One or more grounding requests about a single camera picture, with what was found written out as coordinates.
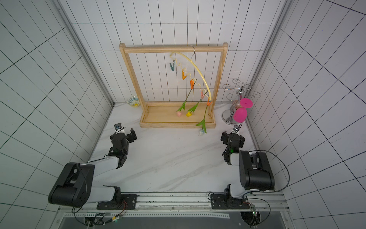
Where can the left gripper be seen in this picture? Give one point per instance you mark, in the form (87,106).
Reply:
(130,136)

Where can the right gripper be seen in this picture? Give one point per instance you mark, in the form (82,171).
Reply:
(232,139)

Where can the white tulip flower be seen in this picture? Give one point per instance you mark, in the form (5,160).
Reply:
(202,123)

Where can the yellow tulip flower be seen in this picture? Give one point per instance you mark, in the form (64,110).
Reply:
(192,109)

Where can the pink tulip flower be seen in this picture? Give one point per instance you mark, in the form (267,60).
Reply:
(182,107)

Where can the yellow wavy clothes hanger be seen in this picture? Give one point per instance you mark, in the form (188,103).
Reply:
(205,87)

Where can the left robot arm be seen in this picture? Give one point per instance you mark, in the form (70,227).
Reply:
(75,187)

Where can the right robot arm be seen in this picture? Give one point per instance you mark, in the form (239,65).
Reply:
(254,167)

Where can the red patterned cup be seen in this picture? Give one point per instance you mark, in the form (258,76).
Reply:
(235,105)

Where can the patterned small bowl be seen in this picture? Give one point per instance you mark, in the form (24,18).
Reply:
(134,101)

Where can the teal clothespin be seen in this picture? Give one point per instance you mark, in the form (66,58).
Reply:
(172,66)

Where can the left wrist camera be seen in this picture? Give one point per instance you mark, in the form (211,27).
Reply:
(118,127)

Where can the wooden hanger rack frame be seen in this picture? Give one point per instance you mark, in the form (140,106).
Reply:
(163,114)

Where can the silver wire glass rack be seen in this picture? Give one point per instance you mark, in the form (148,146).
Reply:
(236,94)

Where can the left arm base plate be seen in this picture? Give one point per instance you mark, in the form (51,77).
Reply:
(119,201)

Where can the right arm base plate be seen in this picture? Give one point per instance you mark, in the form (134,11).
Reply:
(224,201)

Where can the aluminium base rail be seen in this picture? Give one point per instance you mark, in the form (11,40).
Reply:
(179,204)

